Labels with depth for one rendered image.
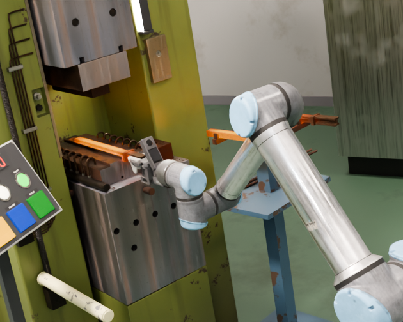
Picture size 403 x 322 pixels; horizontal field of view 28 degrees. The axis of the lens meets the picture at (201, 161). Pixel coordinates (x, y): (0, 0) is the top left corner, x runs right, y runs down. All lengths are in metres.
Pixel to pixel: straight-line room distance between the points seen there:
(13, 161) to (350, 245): 1.10
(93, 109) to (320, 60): 3.42
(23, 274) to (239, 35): 4.20
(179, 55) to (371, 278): 1.40
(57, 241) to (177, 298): 0.51
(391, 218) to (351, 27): 1.14
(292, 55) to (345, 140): 1.74
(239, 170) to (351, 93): 2.42
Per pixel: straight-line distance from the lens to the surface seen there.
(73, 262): 3.06
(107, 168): 2.87
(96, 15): 2.78
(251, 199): 3.10
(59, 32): 2.72
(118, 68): 2.84
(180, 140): 3.21
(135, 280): 2.98
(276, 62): 6.69
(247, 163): 2.53
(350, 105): 4.94
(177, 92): 3.18
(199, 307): 3.22
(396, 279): 2.16
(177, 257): 3.07
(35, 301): 3.03
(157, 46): 3.08
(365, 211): 4.60
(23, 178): 2.58
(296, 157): 2.17
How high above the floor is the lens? 1.90
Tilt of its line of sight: 19 degrees down
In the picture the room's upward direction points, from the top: 9 degrees counter-clockwise
